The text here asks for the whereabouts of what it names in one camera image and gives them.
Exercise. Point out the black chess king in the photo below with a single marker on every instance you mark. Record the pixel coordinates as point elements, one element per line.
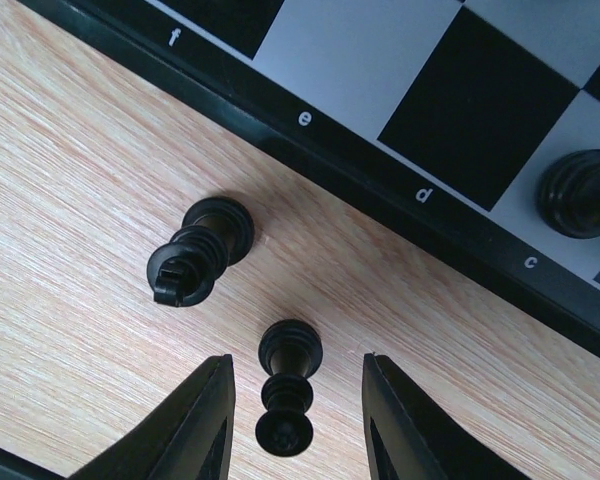
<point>216,233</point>

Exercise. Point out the black and grey chessboard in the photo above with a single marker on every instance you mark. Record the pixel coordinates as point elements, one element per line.
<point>436,118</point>

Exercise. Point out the black chess piece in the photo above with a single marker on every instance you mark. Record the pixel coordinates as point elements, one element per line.
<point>290,352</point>
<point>568,195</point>

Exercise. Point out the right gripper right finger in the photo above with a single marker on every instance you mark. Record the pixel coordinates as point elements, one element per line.
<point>409,436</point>

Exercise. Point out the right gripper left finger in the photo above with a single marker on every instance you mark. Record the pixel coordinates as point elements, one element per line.
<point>187,436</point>

